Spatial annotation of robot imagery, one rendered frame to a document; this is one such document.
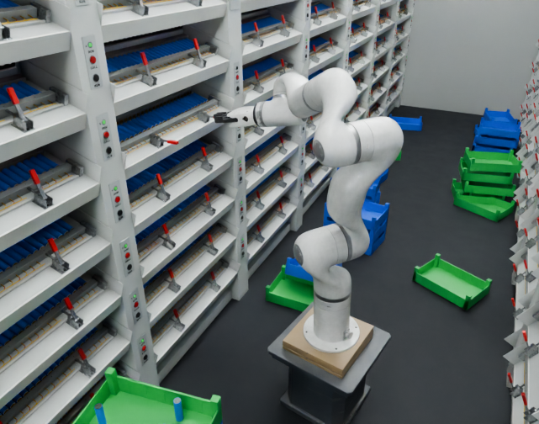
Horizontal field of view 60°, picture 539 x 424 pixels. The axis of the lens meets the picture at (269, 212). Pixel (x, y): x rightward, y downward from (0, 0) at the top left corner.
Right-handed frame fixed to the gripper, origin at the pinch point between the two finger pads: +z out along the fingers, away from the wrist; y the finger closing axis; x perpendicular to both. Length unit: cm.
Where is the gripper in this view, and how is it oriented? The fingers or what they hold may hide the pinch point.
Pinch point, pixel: (220, 117)
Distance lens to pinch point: 167.7
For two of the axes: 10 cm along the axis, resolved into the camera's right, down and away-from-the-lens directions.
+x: -1.8, -9.0, -4.0
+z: -8.8, -0.4, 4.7
